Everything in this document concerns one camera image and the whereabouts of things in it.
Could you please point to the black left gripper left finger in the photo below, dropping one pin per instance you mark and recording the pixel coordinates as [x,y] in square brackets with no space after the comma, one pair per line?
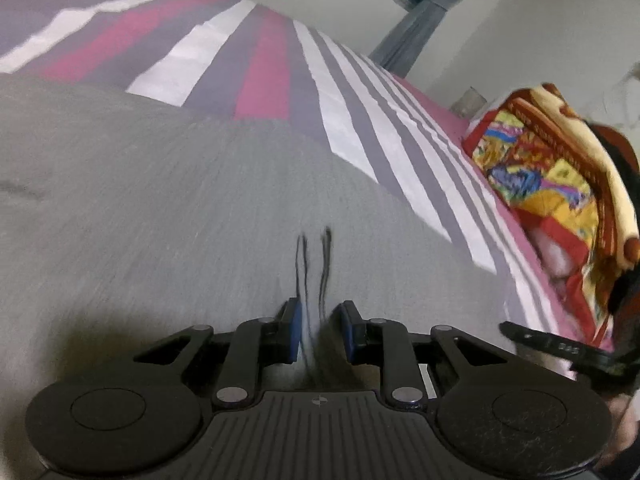
[226,368]

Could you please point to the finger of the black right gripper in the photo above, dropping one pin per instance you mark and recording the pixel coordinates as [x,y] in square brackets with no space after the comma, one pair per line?
[584,359]

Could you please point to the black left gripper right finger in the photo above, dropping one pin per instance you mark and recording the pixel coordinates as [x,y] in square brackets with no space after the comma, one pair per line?
[450,355]

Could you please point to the grey pants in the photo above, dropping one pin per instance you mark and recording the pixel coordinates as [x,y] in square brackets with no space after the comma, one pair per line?
[124,220]

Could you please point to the white pillow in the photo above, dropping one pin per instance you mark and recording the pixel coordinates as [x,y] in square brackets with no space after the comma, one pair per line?
[557,263]

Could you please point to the cream red folded blanket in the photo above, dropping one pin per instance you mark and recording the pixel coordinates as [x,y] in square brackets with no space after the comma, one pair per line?
[544,111]

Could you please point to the colourful red yellow pillow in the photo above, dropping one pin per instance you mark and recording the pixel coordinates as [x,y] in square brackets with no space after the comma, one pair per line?
[542,190]

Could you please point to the pink striped bed sheet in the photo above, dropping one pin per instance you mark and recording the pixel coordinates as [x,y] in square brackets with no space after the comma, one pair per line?
[238,59]

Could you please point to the grey curtain right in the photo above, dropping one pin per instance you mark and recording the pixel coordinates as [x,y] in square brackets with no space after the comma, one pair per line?
[402,46]

